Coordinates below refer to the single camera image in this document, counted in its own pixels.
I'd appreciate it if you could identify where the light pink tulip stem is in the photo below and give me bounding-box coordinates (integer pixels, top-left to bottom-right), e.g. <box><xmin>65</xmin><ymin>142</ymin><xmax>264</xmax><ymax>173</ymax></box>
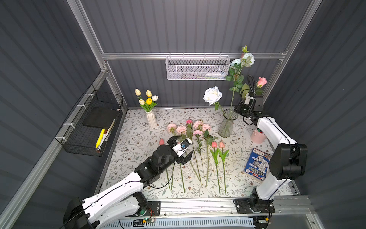
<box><xmin>170</xmin><ymin>162</ymin><xmax>175</xmax><ymax>190</ymax></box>

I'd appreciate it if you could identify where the white ribbed ceramic vase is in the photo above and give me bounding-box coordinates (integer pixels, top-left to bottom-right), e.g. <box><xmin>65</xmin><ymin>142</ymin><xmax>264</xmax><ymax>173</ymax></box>
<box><xmin>146</xmin><ymin>110</ymin><xmax>157</xmax><ymax>129</ymax></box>

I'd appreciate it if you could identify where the pink carnation branch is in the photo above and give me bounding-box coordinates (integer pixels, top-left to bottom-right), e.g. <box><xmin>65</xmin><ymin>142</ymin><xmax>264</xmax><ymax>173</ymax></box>
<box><xmin>193</xmin><ymin>120</ymin><xmax>217</xmax><ymax>187</ymax></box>

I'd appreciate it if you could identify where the dark pink tulip stem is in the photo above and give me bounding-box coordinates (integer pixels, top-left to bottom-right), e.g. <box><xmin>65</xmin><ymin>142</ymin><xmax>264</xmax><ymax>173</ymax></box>
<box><xmin>210</xmin><ymin>141</ymin><xmax>221</xmax><ymax>194</ymax></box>

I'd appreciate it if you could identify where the peach pink tulip stem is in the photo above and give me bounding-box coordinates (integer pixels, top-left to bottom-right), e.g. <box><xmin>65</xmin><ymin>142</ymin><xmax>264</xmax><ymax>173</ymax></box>
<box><xmin>180</xmin><ymin>164</ymin><xmax>186</xmax><ymax>193</ymax></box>

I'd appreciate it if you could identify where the green leafy rose stem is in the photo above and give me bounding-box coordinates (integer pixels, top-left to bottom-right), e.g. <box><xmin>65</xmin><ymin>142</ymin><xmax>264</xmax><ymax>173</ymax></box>
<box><xmin>186</xmin><ymin>119</ymin><xmax>202</xmax><ymax>183</ymax></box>

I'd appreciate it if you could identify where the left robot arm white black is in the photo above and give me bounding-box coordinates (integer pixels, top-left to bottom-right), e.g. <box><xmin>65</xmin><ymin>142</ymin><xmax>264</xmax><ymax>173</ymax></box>
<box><xmin>61</xmin><ymin>136</ymin><xmax>194</xmax><ymax>229</ymax></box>

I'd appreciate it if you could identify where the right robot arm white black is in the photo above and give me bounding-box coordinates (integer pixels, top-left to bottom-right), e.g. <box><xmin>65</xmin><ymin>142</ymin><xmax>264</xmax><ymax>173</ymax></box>
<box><xmin>233</xmin><ymin>94</ymin><xmax>308</xmax><ymax>214</ymax></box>

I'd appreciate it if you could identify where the clear glass vase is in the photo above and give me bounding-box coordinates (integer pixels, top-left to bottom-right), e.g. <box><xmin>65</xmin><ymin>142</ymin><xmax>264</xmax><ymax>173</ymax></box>
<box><xmin>218</xmin><ymin>108</ymin><xmax>238</xmax><ymax>138</ymax></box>

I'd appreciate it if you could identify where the rose bouquet in glass vase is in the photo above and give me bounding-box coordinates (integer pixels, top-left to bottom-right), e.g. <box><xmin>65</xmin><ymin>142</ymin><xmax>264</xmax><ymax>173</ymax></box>
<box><xmin>202</xmin><ymin>45</ymin><xmax>255</xmax><ymax>115</ymax></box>

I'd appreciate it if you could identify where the tulip bouquet in vase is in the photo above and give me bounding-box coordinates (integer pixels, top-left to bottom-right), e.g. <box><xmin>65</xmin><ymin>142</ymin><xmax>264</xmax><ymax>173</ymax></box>
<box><xmin>134</xmin><ymin>88</ymin><xmax>159</xmax><ymax>112</ymax></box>

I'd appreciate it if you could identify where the pink pen holder cup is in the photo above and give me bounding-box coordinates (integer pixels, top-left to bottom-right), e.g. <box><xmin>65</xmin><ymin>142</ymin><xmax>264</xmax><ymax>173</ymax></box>
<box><xmin>251</xmin><ymin>129</ymin><xmax>266</xmax><ymax>144</ymax></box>

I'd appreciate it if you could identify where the blue printed card pack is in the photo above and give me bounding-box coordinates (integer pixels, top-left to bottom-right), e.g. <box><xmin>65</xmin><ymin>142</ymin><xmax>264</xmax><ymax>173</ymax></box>
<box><xmin>244</xmin><ymin>148</ymin><xmax>271</xmax><ymax>181</ymax></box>

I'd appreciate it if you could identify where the yellow marker in basket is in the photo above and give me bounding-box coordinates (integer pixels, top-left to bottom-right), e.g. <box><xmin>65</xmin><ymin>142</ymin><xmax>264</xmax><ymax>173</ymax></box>
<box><xmin>95</xmin><ymin>129</ymin><xmax>105</xmax><ymax>149</ymax></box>

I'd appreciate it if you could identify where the black notebook in basket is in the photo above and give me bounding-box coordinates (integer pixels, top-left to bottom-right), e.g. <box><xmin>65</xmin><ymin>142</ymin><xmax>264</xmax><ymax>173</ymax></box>
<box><xmin>83</xmin><ymin>107</ymin><xmax>119</xmax><ymax>129</ymax></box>

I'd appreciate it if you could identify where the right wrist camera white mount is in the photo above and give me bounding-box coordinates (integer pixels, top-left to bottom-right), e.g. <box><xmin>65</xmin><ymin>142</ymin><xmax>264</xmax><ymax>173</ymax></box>
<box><xmin>244</xmin><ymin>93</ymin><xmax>250</xmax><ymax>105</ymax></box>

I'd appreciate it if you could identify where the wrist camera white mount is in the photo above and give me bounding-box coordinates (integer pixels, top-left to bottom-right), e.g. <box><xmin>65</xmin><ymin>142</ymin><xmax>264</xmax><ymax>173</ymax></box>
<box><xmin>244</xmin><ymin>93</ymin><xmax>250</xmax><ymax>105</ymax></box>
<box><xmin>173</xmin><ymin>138</ymin><xmax>193</xmax><ymax>154</ymax></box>

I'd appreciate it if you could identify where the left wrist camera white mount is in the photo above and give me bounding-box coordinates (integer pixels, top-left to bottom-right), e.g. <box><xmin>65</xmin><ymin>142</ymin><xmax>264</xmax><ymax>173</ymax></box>
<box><xmin>173</xmin><ymin>138</ymin><xmax>193</xmax><ymax>154</ymax></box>

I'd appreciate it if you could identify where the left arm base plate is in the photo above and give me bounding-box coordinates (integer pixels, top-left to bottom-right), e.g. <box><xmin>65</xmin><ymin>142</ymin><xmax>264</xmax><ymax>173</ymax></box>
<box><xmin>141</xmin><ymin>200</ymin><xmax>161</xmax><ymax>217</ymax></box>

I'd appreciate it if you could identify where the white wire mesh basket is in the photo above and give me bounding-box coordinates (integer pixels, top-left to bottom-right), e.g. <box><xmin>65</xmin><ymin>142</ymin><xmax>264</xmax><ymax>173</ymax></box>
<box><xmin>165</xmin><ymin>54</ymin><xmax>230</xmax><ymax>81</ymax></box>

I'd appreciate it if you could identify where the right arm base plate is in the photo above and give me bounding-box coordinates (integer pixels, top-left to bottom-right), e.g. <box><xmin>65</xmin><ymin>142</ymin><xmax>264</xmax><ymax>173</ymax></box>
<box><xmin>233</xmin><ymin>198</ymin><xmax>275</xmax><ymax>214</ymax></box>

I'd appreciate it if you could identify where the black wire wall basket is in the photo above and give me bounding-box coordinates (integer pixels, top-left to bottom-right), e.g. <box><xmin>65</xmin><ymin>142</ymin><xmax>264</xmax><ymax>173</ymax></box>
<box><xmin>55</xmin><ymin>86</ymin><xmax>124</xmax><ymax>157</ymax></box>

